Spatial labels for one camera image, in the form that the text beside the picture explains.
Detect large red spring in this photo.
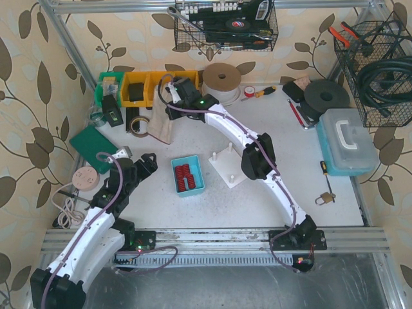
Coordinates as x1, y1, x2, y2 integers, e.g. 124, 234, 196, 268
185, 174, 196, 190

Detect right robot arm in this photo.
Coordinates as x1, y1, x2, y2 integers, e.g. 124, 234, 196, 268
157, 76, 326, 250

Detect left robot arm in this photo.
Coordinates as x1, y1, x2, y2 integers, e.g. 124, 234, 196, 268
30, 152, 158, 308

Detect red spring in tray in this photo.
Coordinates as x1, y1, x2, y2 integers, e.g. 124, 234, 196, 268
174, 165, 185, 180
177, 178, 187, 192
182, 164, 191, 177

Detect brown tape roll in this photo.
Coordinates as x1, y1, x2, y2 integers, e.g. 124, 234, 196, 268
129, 116, 150, 138

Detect turquoise plastic tray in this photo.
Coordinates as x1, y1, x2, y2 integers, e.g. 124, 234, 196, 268
171, 155, 205, 198

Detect yellow parts bin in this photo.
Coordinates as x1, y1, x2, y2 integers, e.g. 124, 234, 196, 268
120, 70, 200, 108

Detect black foam block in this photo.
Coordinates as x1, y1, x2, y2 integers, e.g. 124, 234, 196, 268
127, 82, 144, 102

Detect red tape roll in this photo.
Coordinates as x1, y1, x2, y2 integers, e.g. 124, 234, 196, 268
244, 86, 255, 98

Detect round beige power strip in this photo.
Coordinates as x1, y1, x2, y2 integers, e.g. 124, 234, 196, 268
71, 165, 100, 191

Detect green sanding block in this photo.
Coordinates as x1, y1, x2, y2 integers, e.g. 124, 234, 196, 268
70, 126, 118, 174

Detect black measuring device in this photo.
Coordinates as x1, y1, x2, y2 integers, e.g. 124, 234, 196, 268
101, 95, 124, 127

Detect glass jar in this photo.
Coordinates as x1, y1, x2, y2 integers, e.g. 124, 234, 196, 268
88, 106, 106, 127

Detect green parts bin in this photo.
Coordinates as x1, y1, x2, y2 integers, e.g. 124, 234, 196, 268
95, 72, 124, 107

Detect black sponge block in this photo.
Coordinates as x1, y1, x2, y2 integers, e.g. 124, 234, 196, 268
282, 81, 304, 103

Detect small yellow black screwdriver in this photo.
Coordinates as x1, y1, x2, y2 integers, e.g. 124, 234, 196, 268
320, 161, 335, 203

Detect clear turquoise storage box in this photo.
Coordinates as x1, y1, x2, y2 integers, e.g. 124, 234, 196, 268
315, 108, 379, 176

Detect brass padlock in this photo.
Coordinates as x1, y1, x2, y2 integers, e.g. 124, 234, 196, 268
315, 192, 336, 205

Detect white cable spool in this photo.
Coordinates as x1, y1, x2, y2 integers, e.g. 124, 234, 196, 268
201, 63, 241, 107

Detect white peg base plate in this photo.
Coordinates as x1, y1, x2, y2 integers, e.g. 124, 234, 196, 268
209, 142, 247, 189

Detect top wire basket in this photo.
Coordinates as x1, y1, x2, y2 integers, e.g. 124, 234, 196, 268
167, 1, 278, 55

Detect wire basket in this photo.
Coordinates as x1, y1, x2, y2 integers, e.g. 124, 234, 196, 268
333, 19, 411, 127
167, 1, 278, 55

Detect red handled hex key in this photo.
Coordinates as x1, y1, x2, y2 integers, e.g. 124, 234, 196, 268
287, 99, 317, 130

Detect black cable spool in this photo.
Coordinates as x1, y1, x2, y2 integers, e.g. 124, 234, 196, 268
301, 79, 350, 121

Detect orange handled pliers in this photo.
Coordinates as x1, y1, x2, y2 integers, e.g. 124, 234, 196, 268
328, 21, 360, 48

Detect black coiled hose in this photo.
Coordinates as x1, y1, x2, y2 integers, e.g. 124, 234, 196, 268
357, 57, 412, 113

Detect right wire basket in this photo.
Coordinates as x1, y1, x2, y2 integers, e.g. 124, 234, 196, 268
333, 19, 411, 127

